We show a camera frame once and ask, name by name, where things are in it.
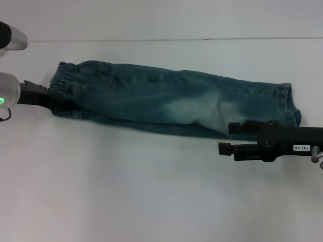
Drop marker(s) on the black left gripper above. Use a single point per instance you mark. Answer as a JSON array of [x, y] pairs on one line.
[[32, 95]]

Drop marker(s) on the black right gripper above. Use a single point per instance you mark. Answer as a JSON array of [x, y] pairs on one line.
[[282, 141]]

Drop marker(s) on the blue denim shorts with embroidery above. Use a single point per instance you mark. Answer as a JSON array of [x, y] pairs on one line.
[[151, 95]]

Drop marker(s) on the silver metal camera bracket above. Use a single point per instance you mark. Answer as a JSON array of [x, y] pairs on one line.
[[315, 153]]

